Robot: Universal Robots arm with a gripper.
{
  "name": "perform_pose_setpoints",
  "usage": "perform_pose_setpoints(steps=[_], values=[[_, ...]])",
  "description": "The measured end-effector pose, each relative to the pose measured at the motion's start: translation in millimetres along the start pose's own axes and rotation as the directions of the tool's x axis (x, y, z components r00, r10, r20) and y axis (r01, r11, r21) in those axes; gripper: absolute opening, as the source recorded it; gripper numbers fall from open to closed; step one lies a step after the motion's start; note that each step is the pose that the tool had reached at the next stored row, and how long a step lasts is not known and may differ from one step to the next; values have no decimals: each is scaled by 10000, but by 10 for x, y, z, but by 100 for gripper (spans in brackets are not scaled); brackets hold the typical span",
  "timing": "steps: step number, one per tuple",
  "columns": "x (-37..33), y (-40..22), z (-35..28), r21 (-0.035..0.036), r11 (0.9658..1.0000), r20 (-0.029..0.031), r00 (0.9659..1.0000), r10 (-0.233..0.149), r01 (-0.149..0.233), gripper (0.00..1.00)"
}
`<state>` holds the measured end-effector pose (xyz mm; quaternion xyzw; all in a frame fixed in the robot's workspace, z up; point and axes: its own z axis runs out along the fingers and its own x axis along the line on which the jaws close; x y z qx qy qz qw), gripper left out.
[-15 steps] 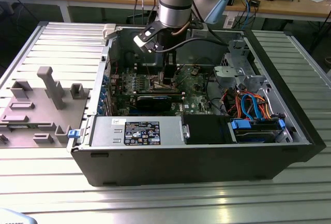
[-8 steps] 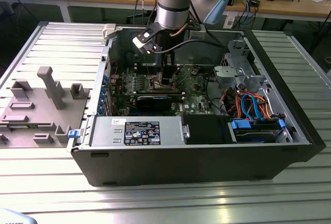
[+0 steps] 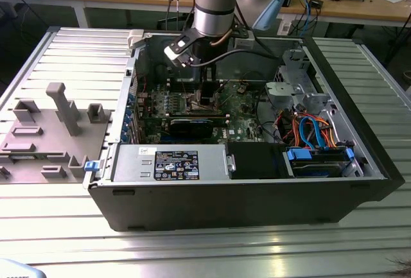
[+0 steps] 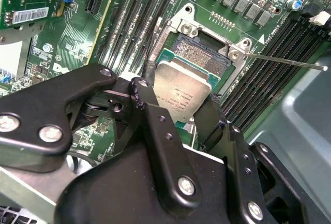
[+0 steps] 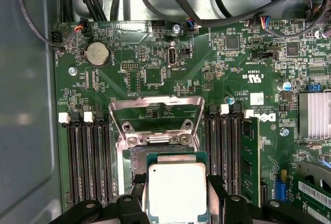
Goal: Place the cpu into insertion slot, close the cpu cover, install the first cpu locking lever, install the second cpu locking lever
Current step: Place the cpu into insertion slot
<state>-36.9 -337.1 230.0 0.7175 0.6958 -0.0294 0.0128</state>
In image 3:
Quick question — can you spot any metal socket cover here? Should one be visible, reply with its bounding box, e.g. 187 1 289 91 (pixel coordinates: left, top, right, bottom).
214 93 225 114

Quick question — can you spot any CPU socket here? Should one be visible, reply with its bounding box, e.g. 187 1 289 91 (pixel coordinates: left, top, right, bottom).
182 92 224 114

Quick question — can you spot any green RAM stick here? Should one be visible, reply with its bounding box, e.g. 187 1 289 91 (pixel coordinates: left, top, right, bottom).
168 114 227 123

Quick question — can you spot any grey plastic case latch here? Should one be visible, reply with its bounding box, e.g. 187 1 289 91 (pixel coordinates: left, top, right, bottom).
127 29 152 57

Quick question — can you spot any green motherboard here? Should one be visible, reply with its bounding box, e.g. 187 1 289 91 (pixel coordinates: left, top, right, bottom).
136 78 274 146

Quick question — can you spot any black graphics card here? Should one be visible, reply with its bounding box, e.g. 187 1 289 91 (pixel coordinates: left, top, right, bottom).
168 117 214 139

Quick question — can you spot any silver metal drive cage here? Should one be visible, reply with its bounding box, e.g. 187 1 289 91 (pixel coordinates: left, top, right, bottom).
265 48 333 117

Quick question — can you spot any black plastic shroud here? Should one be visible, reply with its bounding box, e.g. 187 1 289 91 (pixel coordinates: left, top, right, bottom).
224 141 288 180

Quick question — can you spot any silver power supply unit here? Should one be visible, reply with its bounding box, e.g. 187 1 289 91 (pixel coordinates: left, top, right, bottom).
110 144 232 182

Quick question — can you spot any hard disk in blue carrier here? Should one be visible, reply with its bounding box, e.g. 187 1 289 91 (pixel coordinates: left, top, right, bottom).
284 147 356 178

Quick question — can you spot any black PC case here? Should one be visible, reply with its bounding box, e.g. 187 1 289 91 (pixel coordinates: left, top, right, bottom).
82 29 406 232

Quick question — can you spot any grey parts rack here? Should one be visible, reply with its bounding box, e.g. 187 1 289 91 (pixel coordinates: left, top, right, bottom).
0 82 114 184

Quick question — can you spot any white plastic device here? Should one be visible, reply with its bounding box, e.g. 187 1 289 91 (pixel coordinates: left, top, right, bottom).
0 257 45 278

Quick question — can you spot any person's dark-haired head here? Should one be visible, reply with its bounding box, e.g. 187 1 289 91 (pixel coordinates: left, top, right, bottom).
385 252 411 278

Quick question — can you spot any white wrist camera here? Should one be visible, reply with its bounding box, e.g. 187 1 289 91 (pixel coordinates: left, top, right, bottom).
163 30 197 69

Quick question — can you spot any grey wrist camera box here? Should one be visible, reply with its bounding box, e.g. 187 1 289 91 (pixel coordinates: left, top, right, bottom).
231 29 255 49

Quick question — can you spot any blue network cable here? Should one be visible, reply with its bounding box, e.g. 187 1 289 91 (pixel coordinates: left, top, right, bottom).
304 0 317 33

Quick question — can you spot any blue wire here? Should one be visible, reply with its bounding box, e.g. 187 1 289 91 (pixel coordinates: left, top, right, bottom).
308 116 323 151
297 119 315 150

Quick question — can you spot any orange wire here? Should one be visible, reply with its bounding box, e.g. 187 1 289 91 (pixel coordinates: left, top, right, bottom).
316 116 338 149

